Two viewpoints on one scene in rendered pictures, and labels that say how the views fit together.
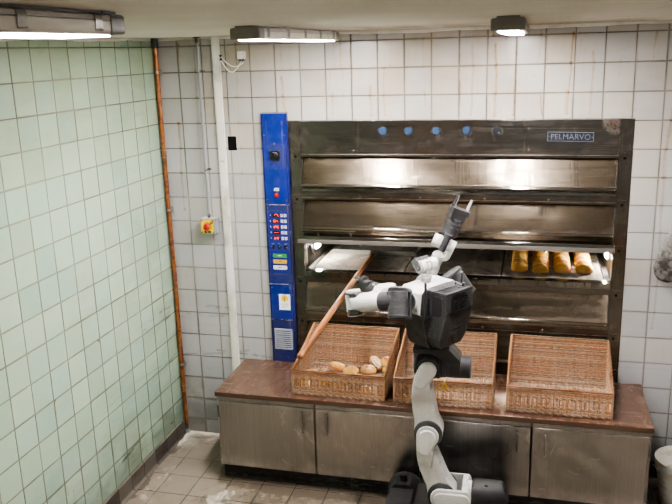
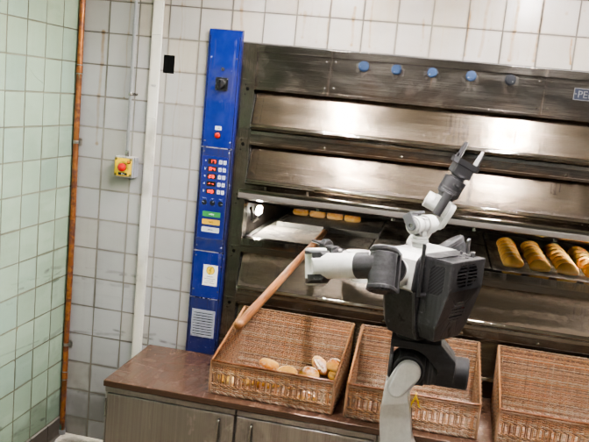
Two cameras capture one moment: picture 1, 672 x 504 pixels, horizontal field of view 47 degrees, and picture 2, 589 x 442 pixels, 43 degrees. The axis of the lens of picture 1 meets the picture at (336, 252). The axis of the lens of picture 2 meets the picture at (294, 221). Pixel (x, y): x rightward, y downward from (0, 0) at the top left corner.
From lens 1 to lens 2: 1.21 m
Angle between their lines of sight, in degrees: 6
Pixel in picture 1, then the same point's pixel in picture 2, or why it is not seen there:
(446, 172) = (438, 127)
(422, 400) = (394, 414)
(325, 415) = (250, 426)
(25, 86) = not seen: outside the picture
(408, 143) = (394, 86)
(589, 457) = not seen: outside the picture
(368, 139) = (344, 75)
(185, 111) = (114, 17)
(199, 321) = (96, 290)
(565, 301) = (571, 309)
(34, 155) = not seen: outside the picture
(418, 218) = (395, 183)
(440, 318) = (440, 296)
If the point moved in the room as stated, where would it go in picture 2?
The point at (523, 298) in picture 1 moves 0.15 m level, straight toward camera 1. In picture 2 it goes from (518, 300) to (521, 309)
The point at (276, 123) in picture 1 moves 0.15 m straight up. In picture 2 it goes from (229, 43) to (231, 10)
